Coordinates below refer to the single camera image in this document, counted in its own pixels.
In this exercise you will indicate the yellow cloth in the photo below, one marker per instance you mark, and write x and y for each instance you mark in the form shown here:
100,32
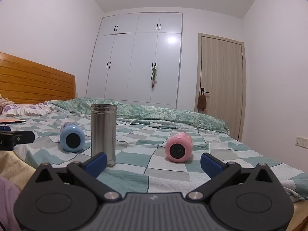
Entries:
16,166

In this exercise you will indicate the stainless steel cup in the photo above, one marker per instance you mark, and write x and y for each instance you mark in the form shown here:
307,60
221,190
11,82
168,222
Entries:
103,132

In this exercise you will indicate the wall socket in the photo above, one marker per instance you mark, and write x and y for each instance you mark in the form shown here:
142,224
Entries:
302,142

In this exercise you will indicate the wooden door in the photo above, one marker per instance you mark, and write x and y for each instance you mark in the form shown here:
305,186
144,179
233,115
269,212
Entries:
221,81

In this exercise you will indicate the wooden bed frame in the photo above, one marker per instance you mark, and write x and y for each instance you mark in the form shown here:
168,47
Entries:
300,215

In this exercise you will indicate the green floral quilt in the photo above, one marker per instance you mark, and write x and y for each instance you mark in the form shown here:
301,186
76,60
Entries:
168,118

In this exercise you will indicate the white wardrobe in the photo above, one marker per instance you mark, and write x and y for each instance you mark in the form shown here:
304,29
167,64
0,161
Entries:
134,60

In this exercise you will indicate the green checked bed sheet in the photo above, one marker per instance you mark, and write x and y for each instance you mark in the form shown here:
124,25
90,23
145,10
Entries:
146,154

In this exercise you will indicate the purple floral pillow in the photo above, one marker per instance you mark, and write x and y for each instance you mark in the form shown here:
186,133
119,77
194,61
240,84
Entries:
21,108

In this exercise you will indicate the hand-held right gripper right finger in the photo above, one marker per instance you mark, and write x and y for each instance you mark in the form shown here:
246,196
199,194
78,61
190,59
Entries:
211,164

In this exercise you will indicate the blue cup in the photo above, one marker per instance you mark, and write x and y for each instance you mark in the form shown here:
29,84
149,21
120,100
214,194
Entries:
71,138

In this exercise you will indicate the wooden bed headboard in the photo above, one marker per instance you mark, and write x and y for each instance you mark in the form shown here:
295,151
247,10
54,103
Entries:
33,81

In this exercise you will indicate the brown hanging ornament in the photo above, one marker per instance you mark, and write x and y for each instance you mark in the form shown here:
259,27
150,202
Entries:
202,102

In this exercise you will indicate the pink cup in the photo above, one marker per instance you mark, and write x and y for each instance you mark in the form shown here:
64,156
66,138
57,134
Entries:
179,148

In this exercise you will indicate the pink clothing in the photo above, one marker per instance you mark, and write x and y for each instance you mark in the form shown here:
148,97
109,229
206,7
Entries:
8,202

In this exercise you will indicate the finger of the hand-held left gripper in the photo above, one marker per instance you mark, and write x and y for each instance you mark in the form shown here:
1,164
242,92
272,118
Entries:
22,137
4,128

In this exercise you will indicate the green pink hanging ornament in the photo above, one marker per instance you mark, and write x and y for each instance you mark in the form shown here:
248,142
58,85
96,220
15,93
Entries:
154,75

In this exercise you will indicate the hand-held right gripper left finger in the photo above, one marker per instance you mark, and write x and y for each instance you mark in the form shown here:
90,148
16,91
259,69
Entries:
95,164

